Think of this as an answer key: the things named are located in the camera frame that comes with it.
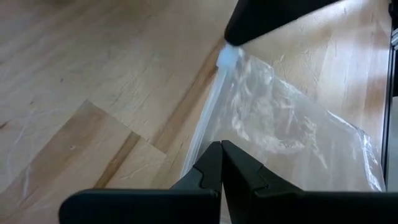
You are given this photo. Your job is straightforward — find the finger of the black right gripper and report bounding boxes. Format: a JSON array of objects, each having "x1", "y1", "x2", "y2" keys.
[{"x1": 223, "y1": 0, "x2": 341, "y2": 47}]

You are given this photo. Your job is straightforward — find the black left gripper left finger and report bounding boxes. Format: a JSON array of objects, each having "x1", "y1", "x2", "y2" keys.
[{"x1": 58, "y1": 140, "x2": 223, "y2": 224}]

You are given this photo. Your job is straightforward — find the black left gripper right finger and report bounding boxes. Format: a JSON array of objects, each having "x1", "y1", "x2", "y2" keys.
[{"x1": 222, "y1": 139, "x2": 398, "y2": 224}]

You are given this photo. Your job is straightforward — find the clear plastic bag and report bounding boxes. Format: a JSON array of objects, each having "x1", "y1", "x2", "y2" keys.
[{"x1": 180, "y1": 43, "x2": 386, "y2": 192}]

